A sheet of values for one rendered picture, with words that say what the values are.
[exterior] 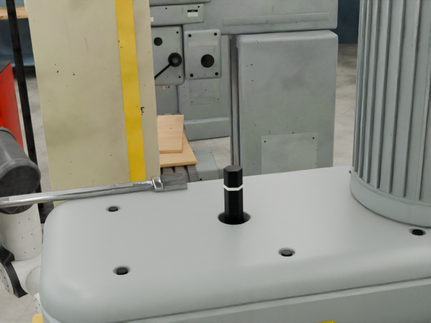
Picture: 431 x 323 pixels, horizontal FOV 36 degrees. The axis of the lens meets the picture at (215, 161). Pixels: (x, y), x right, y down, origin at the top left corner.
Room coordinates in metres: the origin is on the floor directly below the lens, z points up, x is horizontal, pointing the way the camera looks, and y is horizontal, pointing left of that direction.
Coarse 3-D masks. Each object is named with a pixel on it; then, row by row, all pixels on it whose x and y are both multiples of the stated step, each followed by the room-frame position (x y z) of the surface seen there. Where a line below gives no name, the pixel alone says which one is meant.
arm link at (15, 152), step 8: (0, 136) 1.30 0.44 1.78; (8, 136) 1.31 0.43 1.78; (0, 144) 1.27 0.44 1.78; (8, 144) 1.28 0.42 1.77; (16, 144) 1.29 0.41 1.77; (0, 152) 1.25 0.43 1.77; (8, 152) 1.25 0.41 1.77; (16, 152) 1.25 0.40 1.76; (24, 152) 1.29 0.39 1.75; (0, 160) 1.23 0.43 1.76; (8, 160) 1.22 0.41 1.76; (0, 208) 1.25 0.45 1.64; (24, 208) 1.26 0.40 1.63
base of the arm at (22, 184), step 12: (0, 168) 1.21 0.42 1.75; (12, 168) 1.20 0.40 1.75; (24, 168) 1.22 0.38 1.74; (36, 168) 1.24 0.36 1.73; (0, 180) 1.19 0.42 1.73; (12, 180) 1.21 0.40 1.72; (24, 180) 1.23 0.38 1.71; (36, 180) 1.24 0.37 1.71; (0, 192) 1.20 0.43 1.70; (12, 192) 1.22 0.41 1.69; (24, 192) 1.23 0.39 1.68
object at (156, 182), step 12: (144, 180) 0.78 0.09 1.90; (156, 180) 0.78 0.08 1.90; (168, 180) 0.79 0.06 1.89; (180, 180) 0.80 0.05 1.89; (48, 192) 0.76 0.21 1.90; (60, 192) 0.75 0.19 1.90; (72, 192) 0.75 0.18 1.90; (84, 192) 0.75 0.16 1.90; (96, 192) 0.75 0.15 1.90; (108, 192) 0.76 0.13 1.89; (120, 192) 0.76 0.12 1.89; (0, 204) 0.73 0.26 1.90; (12, 204) 0.73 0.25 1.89; (24, 204) 0.74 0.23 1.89
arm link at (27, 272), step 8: (40, 256) 1.31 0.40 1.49; (8, 264) 1.29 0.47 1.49; (16, 264) 1.29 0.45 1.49; (24, 264) 1.29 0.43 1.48; (32, 264) 1.30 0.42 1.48; (40, 264) 1.30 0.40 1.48; (16, 272) 1.27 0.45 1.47; (24, 272) 1.28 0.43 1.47; (32, 272) 1.26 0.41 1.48; (16, 280) 1.27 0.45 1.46; (24, 280) 1.27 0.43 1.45; (32, 280) 1.23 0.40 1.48; (16, 288) 1.26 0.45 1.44; (24, 288) 1.26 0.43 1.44; (32, 288) 1.22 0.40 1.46; (16, 296) 1.27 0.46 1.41; (32, 296) 1.25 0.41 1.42
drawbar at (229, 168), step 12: (228, 168) 0.69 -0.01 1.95; (240, 168) 0.69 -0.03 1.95; (228, 180) 0.68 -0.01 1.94; (240, 180) 0.68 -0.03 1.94; (228, 192) 0.68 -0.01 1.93; (240, 192) 0.68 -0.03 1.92; (228, 204) 0.68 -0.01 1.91; (240, 204) 0.68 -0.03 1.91; (228, 216) 0.68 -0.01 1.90; (240, 216) 0.68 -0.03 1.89
